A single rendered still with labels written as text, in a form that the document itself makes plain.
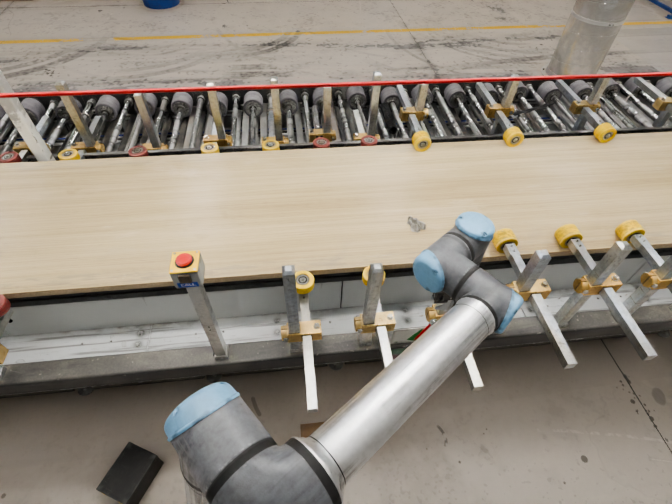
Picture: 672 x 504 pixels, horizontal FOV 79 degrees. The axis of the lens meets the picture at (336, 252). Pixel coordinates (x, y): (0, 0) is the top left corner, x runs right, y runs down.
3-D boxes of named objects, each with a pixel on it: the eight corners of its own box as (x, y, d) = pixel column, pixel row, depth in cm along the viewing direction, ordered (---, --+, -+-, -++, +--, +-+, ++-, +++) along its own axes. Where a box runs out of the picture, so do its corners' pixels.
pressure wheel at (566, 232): (582, 231, 146) (559, 240, 149) (584, 242, 152) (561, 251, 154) (574, 219, 150) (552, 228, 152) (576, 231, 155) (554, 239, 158)
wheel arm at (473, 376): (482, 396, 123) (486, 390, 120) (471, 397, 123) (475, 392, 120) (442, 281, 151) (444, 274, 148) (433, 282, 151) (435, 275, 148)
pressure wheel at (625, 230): (618, 240, 153) (629, 246, 157) (639, 227, 148) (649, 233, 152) (609, 229, 157) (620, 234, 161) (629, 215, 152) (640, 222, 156)
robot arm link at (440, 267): (454, 283, 83) (488, 252, 88) (411, 251, 88) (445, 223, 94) (444, 308, 90) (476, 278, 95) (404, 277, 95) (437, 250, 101)
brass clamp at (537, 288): (546, 300, 135) (552, 292, 131) (507, 304, 134) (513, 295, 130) (538, 285, 139) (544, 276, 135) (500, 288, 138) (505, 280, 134)
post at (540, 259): (498, 336, 155) (553, 256, 118) (489, 337, 154) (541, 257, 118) (495, 328, 157) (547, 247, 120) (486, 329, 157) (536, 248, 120)
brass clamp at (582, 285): (615, 294, 137) (624, 285, 134) (578, 297, 136) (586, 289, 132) (606, 280, 141) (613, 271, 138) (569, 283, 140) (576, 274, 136)
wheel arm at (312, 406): (318, 413, 123) (318, 408, 119) (307, 414, 122) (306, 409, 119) (308, 294, 150) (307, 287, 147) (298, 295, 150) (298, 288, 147)
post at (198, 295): (228, 359, 142) (198, 283, 108) (214, 360, 142) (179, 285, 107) (229, 347, 145) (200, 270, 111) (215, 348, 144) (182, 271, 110)
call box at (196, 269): (203, 288, 108) (197, 270, 102) (176, 290, 107) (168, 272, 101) (206, 268, 112) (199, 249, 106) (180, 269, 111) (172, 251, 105)
